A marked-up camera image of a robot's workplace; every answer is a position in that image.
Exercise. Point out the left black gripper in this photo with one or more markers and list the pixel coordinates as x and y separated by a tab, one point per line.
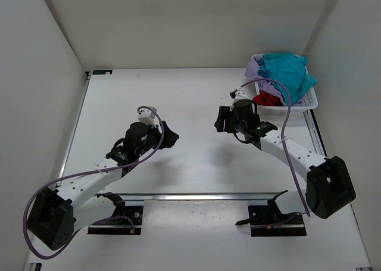
169	137

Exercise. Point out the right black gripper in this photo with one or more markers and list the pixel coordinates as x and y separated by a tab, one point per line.
223	124

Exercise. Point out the teal t shirt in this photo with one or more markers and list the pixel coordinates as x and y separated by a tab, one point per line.
289	70

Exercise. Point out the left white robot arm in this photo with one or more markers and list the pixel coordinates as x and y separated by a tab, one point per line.
55	215

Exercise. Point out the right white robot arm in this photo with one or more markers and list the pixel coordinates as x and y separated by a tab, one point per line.
328	184

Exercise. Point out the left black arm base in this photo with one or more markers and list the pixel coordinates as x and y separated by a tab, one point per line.
126	218

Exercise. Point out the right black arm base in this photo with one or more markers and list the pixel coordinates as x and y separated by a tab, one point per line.
268	221

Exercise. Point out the red t shirt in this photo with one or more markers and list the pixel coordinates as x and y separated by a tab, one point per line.
265	99

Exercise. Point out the lavender t shirt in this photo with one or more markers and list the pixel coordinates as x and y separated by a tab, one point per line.
253	71

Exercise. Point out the small dark table label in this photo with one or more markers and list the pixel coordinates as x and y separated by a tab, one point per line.
102	72

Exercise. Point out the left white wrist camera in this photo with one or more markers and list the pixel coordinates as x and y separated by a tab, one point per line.
147	116

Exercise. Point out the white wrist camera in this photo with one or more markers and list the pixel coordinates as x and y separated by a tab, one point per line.
237	95
147	116

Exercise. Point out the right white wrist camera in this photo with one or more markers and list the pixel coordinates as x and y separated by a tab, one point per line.
237	95

